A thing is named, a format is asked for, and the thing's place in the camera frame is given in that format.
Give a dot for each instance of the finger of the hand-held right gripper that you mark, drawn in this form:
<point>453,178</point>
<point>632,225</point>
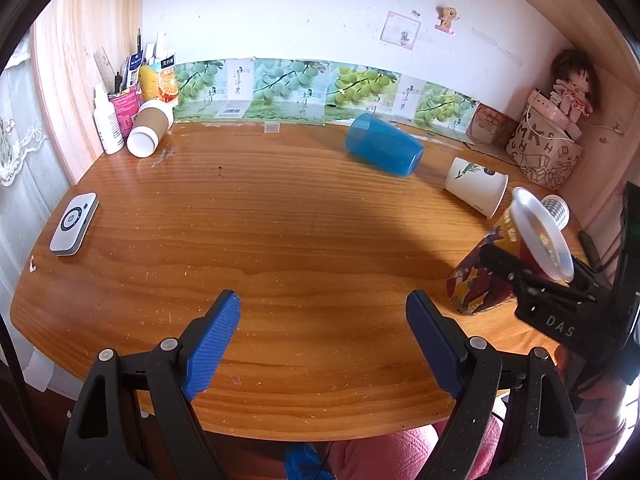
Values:
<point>505,262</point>
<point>594,257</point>

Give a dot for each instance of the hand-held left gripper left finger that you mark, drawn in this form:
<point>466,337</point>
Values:
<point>212,345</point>

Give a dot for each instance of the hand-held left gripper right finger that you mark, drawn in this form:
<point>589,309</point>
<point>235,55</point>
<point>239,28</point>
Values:
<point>432,345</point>

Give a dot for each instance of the red printed paper cup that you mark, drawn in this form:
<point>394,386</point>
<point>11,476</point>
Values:
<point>472,285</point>

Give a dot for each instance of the clear plastic cup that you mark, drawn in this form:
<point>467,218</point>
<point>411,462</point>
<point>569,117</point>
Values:
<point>542,237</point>

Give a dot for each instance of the small striped cup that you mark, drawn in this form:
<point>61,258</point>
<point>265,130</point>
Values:
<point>559,209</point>

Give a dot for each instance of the white paper cup plant print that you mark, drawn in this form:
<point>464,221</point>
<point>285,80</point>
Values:
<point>475,185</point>

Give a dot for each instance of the blue plastic cup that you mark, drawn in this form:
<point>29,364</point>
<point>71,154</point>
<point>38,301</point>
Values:
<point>382,145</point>

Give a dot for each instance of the brown paper cup white lid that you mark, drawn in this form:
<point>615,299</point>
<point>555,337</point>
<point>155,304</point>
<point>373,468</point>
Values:
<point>150,125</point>

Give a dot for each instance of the person's right hand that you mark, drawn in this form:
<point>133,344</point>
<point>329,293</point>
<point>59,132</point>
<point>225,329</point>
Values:
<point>602,395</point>

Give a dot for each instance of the beige patterned bag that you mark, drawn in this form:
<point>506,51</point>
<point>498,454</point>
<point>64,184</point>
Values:
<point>542,152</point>

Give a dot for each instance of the person's pink trouser legs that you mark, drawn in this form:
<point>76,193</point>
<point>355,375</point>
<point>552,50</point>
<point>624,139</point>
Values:
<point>380,450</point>

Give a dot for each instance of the brown cardboard box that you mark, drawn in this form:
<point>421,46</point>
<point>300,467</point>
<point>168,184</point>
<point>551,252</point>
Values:
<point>490,125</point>

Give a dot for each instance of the blue cloth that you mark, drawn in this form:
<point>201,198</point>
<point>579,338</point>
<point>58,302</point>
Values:
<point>306,462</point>

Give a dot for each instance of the brown haired doll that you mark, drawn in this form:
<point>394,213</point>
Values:
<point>575,85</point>

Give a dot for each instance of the white pocket router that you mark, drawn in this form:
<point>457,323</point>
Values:
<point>74,222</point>

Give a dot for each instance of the white plastic bottle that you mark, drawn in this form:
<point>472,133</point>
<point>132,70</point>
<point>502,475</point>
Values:
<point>107,122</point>

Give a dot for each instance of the yellow pony sticker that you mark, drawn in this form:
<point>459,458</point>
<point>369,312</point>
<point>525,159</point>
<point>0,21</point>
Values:
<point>446,19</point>

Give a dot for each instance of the pink note sticker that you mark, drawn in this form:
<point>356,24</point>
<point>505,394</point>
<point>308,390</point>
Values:
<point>400,30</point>

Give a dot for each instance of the white lace curtain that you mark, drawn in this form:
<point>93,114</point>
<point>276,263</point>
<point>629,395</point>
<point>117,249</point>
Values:
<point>25,160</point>

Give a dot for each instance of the grape printed cardboard strip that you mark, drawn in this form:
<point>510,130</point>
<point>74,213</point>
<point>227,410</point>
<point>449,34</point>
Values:
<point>300,92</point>

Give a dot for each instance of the blue and white tube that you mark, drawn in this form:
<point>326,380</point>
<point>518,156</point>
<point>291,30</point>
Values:
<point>134,70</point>

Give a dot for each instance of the clear plastic ruler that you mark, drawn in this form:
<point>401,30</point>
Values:
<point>106,67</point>

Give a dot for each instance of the black pencil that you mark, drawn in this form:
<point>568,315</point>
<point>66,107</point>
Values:
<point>139,40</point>

